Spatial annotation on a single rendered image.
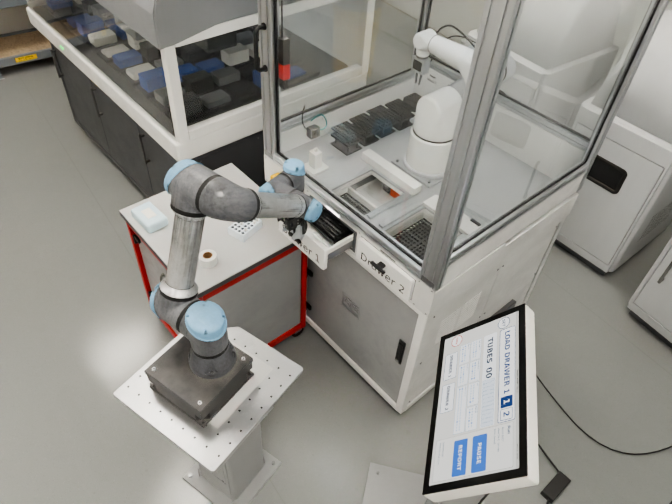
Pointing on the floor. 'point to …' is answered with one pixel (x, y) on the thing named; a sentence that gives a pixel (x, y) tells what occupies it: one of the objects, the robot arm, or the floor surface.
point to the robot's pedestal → (247, 481)
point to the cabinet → (408, 317)
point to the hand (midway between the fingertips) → (298, 235)
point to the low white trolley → (233, 269)
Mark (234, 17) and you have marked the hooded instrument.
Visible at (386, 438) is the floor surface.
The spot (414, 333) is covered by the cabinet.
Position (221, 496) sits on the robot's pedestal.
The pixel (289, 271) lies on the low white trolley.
